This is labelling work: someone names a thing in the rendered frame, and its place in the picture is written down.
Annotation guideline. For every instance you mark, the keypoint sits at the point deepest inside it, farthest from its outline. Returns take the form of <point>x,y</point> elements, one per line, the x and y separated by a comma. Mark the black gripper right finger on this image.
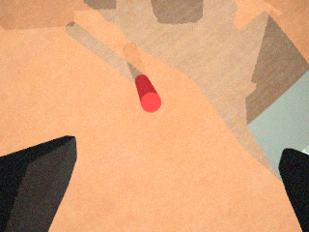
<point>294,169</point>

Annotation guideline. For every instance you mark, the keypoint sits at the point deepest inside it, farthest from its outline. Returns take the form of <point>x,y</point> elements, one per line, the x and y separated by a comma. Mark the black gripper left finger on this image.
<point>33,182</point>

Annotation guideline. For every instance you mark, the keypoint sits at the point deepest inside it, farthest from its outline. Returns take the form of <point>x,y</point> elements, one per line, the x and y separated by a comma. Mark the red peg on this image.
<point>148,95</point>

